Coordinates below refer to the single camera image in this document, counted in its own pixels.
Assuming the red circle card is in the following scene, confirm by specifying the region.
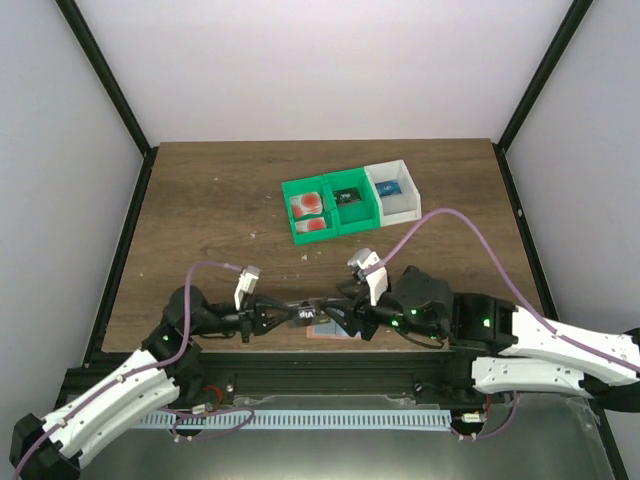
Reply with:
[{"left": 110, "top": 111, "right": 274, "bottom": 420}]
[
  {"left": 295, "top": 217, "right": 327, "bottom": 234},
  {"left": 299, "top": 192, "right": 323, "bottom": 211}
]

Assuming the pink leather card holder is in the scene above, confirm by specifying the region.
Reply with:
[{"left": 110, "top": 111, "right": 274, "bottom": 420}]
[{"left": 306, "top": 322, "right": 361, "bottom": 340}]

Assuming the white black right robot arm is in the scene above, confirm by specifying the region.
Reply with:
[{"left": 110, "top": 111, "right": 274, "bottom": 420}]
[{"left": 320, "top": 266, "right": 639, "bottom": 413}]

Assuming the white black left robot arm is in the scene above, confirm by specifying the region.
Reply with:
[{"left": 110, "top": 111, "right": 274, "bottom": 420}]
[{"left": 9, "top": 286, "right": 298, "bottom": 479}]

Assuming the dark green card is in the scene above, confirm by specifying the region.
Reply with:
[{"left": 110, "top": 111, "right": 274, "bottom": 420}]
[{"left": 333, "top": 187, "right": 362, "bottom": 207}]

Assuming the red and white card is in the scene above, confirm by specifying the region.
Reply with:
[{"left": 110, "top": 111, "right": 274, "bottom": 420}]
[{"left": 289, "top": 194, "right": 324, "bottom": 219}]

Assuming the blue card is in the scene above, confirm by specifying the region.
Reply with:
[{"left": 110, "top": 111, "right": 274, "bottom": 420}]
[{"left": 375, "top": 179, "right": 402, "bottom": 198}]

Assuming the middle green plastic bin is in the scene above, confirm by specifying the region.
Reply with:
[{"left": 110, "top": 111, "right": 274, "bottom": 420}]
[{"left": 323, "top": 167, "right": 380, "bottom": 236}]

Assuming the green plastic bin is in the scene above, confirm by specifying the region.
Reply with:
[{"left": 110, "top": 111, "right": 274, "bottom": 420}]
[
  {"left": 323, "top": 167, "right": 380, "bottom": 236},
  {"left": 281, "top": 176, "right": 338, "bottom": 245}
]

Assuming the white plastic bin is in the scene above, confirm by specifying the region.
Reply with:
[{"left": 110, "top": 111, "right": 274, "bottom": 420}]
[{"left": 364, "top": 159, "right": 422, "bottom": 227}]

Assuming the left green plastic bin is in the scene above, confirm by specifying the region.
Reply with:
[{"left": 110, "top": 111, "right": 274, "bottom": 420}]
[{"left": 281, "top": 176, "right": 338, "bottom": 245}]

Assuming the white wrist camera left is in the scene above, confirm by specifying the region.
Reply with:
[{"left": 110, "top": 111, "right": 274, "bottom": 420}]
[{"left": 234, "top": 266, "right": 261, "bottom": 311}]

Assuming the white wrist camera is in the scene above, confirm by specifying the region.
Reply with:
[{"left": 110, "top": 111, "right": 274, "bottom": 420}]
[
  {"left": 347, "top": 248, "right": 389, "bottom": 306},
  {"left": 234, "top": 266, "right": 261, "bottom": 311}
]

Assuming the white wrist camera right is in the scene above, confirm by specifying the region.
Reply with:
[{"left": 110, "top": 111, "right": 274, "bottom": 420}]
[{"left": 347, "top": 248, "right": 389, "bottom": 306}]

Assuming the black front frame rail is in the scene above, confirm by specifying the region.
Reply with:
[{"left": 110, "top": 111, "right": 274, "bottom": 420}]
[{"left": 64, "top": 351, "right": 591, "bottom": 406}]

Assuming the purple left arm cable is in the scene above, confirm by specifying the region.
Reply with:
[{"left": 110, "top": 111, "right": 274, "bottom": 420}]
[{"left": 12, "top": 260, "right": 259, "bottom": 480}]

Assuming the light blue cable duct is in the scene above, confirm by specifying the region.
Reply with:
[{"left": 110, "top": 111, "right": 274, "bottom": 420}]
[{"left": 137, "top": 409, "right": 452, "bottom": 431}]

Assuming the black frame post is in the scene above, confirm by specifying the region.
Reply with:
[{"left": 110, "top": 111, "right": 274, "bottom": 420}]
[
  {"left": 53, "top": 0, "right": 153, "bottom": 156},
  {"left": 498, "top": 0, "right": 595, "bottom": 149}
]

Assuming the right black frame post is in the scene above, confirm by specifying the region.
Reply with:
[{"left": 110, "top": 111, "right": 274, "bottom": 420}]
[{"left": 498, "top": 0, "right": 595, "bottom": 149}]

